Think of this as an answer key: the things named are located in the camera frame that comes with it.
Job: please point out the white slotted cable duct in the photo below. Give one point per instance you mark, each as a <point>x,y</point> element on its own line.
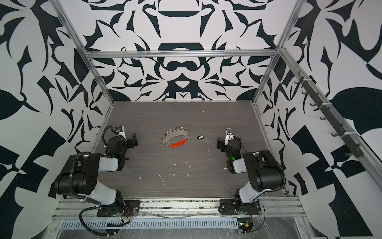
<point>186,223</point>

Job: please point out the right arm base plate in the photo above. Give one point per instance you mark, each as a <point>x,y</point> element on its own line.
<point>230,207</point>

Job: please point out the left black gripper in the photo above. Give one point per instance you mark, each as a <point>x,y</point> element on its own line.
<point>129,142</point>

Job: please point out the aluminium frame back crossbar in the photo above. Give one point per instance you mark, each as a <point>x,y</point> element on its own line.
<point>179,53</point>

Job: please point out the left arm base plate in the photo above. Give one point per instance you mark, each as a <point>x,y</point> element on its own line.
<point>118,209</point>

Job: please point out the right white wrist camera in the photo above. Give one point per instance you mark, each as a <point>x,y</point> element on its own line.
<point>228,135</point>

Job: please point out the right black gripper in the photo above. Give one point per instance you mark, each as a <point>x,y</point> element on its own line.
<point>223,143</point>

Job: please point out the aluminium frame front rail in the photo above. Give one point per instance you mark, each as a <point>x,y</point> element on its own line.
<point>169,208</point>

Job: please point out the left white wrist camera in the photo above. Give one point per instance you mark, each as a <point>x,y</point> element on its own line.
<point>120,132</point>

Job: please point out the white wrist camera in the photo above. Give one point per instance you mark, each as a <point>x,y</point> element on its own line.
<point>228,135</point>
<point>120,132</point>

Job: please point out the grey wall hook rack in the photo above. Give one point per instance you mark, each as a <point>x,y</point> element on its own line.
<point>331,115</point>

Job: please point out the large keyring with red handle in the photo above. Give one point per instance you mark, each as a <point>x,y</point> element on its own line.
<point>175,137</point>

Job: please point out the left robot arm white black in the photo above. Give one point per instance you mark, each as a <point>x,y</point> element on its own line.
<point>79,177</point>

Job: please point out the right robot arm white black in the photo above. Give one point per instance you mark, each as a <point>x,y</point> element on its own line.
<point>264,172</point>

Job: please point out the small green-lit circuit board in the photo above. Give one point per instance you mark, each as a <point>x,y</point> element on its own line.
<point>245,227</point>

